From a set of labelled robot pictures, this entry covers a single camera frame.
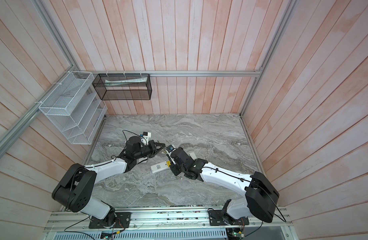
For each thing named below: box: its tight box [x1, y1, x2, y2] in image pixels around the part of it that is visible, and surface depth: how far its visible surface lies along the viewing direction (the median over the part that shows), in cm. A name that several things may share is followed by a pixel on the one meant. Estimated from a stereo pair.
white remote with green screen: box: [150, 161, 170, 174], surface depth 92 cm
